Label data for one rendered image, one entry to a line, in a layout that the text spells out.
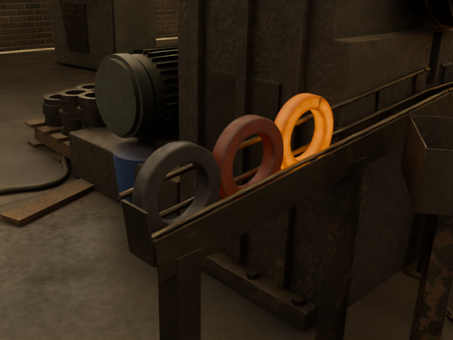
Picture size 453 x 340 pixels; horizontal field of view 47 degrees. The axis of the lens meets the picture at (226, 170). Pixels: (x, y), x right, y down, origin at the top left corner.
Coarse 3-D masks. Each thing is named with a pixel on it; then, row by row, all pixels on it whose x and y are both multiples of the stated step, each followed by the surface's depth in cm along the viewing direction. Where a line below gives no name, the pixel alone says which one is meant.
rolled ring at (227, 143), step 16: (240, 128) 99; (256, 128) 102; (272, 128) 106; (224, 144) 98; (240, 144) 100; (272, 144) 107; (224, 160) 99; (272, 160) 109; (224, 176) 100; (256, 176) 110; (224, 192) 101
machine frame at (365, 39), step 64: (192, 0) 165; (256, 0) 150; (320, 0) 134; (384, 0) 146; (192, 64) 172; (256, 64) 155; (320, 64) 139; (384, 64) 144; (192, 128) 180; (192, 192) 189; (320, 192) 149; (384, 192) 166; (256, 256) 176; (320, 256) 155; (384, 256) 180
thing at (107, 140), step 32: (128, 64) 222; (160, 64) 230; (96, 96) 244; (128, 96) 224; (160, 96) 228; (96, 128) 270; (128, 128) 230; (160, 128) 247; (96, 160) 249; (160, 192) 215
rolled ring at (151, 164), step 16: (176, 144) 91; (192, 144) 92; (160, 160) 88; (176, 160) 90; (192, 160) 92; (208, 160) 95; (144, 176) 87; (160, 176) 88; (208, 176) 97; (144, 192) 87; (208, 192) 98; (144, 208) 88; (192, 208) 99; (160, 224) 91
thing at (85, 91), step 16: (48, 96) 309; (64, 96) 285; (80, 96) 269; (48, 112) 306; (64, 112) 290; (80, 112) 270; (96, 112) 268; (48, 128) 305; (64, 128) 294; (80, 128) 291; (32, 144) 317; (48, 144) 311; (64, 144) 281
